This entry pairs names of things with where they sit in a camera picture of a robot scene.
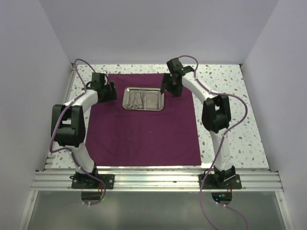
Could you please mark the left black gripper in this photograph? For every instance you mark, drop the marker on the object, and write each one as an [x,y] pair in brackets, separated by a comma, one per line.
[112,95]

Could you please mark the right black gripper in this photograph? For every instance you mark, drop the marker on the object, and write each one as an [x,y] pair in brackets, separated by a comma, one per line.
[165,86]

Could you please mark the steel instrument tray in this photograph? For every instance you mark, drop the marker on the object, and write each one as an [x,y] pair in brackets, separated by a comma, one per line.
[154,99]

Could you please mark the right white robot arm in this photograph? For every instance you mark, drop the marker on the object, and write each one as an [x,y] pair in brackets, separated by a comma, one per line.
[216,114]

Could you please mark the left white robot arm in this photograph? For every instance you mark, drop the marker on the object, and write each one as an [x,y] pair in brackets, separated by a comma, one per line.
[68,122]

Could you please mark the steel scissors in tray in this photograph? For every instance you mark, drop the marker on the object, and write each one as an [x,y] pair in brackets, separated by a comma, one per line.
[133,103]

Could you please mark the steel forceps in tray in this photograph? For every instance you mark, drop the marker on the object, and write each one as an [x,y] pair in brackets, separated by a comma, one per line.
[142,97]

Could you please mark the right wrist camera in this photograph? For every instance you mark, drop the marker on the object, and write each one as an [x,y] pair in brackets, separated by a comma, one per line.
[174,65]

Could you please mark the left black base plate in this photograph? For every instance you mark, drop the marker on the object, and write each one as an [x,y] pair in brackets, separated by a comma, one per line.
[83,181]

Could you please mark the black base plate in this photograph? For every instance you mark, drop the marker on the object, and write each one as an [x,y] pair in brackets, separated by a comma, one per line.
[83,181]
[226,179]

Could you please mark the aluminium left side rail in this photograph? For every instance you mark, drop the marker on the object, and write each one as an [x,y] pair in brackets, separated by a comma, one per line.
[58,113]

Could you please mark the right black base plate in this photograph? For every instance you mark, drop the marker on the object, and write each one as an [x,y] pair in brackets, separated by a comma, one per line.
[226,179]

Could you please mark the aluminium front rail frame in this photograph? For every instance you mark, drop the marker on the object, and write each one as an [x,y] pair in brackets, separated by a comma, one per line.
[157,180]

